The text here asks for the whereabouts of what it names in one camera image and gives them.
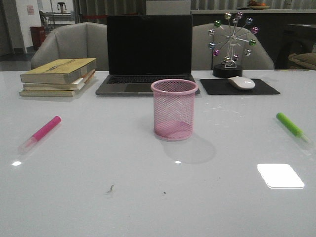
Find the black mouse pad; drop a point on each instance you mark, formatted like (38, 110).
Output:
(223, 87)

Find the white computer mouse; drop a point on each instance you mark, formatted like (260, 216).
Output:
(242, 83)

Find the ferris wheel desk ornament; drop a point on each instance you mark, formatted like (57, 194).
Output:
(232, 38)

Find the grey armchair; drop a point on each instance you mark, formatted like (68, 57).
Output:
(252, 57)
(81, 40)

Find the top yellow book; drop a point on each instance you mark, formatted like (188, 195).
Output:
(60, 71)

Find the middle white book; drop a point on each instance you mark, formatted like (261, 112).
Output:
(76, 85)

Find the pink highlighter pen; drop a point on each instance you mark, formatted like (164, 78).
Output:
(37, 136)

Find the beige cushion far right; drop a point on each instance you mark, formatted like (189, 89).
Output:
(306, 60)

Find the green highlighter pen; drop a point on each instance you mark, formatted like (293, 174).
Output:
(293, 128)

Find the fruit bowl on counter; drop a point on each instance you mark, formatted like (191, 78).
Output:
(256, 5)

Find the right grey armchair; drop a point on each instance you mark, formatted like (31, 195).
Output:
(252, 57)

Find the left grey armchair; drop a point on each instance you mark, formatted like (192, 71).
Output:
(81, 40)

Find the pink mesh pen holder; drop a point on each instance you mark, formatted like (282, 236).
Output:
(174, 101)

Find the dark grey laptop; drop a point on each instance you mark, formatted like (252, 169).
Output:
(145, 48)

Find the red trash bin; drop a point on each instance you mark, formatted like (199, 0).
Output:
(38, 35)

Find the bottom beige book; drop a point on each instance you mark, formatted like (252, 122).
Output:
(50, 93)

